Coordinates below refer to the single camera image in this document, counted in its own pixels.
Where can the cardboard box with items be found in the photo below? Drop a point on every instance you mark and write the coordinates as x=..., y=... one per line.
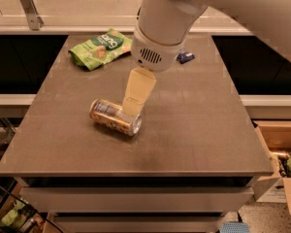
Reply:
x=275, y=137

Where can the lower grey table drawer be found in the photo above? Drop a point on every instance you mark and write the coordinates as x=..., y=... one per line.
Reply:
x=139, y=224

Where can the upper grey table drawer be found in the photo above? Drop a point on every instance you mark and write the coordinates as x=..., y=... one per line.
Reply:
x=137, y=200

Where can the orange soda can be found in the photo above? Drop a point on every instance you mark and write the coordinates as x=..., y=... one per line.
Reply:
x=110, y=114

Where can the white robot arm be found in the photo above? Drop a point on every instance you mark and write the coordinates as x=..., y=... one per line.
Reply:
x=163, y=26

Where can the dark blue candy bar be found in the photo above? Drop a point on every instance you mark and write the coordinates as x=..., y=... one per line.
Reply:
x=185, y=56

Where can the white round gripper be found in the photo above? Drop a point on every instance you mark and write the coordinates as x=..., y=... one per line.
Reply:
x=153, y=54

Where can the green snack bag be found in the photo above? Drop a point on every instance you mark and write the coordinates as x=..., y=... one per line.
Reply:
x=100, y=50

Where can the grey table drawer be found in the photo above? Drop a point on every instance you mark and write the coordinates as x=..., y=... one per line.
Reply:
x=137, y=200
x=139, y=224

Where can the blue mesh basket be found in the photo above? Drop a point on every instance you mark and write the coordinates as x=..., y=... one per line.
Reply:
x=234, y=227

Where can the green bag under table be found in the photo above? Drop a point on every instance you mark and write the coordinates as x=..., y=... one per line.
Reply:
x=16, y=217

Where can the left metal railing bracket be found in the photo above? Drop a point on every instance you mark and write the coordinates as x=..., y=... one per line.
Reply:
x=34, y=21

